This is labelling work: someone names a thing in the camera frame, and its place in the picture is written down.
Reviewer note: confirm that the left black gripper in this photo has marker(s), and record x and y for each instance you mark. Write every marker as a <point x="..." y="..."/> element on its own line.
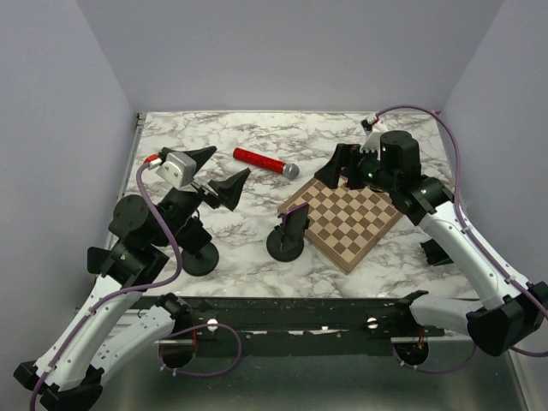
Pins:
<point x="229" y="189"/>

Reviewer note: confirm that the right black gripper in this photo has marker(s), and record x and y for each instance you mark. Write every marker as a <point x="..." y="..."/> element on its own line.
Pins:
<point x="330" y="172"/>

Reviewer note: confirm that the purple case phone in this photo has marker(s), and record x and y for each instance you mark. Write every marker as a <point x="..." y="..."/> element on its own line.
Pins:
<point x="295" y="223"/>

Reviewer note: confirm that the black phone stand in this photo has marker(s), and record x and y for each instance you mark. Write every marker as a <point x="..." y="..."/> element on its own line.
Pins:
<point x="199" y="255"/>
<point x="273" y="244"/>

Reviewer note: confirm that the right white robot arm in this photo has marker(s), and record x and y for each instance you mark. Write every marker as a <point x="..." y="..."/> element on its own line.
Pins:
<point x="509" y="308"/>

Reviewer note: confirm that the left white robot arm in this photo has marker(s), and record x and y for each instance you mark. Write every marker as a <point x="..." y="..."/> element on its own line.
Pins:
<point x="72" y="373"/>

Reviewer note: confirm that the right phone holder black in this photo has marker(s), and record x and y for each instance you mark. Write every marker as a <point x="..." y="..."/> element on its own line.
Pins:
<point x="435" y="255"/>

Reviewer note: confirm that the wooden chessboard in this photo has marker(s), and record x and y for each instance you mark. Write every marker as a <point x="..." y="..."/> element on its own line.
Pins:
<point x="345" y="224"/>

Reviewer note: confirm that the red toy microphone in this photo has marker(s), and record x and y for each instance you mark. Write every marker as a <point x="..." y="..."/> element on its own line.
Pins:
<point x="290" y="171"/>

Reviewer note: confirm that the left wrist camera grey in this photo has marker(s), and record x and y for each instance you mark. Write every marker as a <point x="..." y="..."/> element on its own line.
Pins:
<point x="178" y="169"/>

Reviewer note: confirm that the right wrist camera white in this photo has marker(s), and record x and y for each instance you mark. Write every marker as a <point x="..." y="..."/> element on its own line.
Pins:
<point x="373" y="128"/>

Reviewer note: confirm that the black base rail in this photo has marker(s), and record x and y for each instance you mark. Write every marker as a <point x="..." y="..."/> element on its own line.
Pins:
<point x="217" y="326"/>

